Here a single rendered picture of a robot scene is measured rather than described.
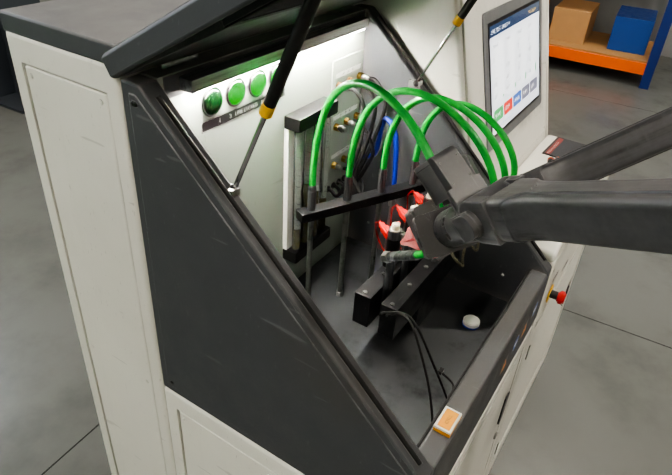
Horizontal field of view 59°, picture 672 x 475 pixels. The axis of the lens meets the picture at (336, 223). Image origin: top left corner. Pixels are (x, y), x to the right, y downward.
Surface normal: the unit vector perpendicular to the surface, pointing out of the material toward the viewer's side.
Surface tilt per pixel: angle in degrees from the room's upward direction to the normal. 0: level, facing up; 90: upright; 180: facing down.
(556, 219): 106
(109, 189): 90
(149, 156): 90
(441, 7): 90
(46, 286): 0
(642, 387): 0
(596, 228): 111
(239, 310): 90
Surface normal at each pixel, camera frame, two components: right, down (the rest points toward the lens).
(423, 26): -0.55, 0.43
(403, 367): 0.06, -0.84
